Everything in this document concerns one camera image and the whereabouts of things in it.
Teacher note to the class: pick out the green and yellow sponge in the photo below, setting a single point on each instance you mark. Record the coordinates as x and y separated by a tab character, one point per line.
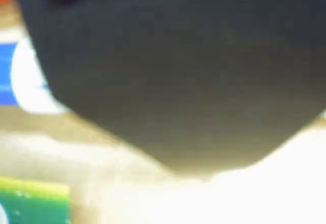
35	203

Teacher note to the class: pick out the blue and white object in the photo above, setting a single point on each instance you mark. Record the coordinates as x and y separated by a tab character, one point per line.
17	81

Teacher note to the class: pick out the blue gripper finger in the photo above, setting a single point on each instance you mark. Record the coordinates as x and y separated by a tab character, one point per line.
107	68
242	76

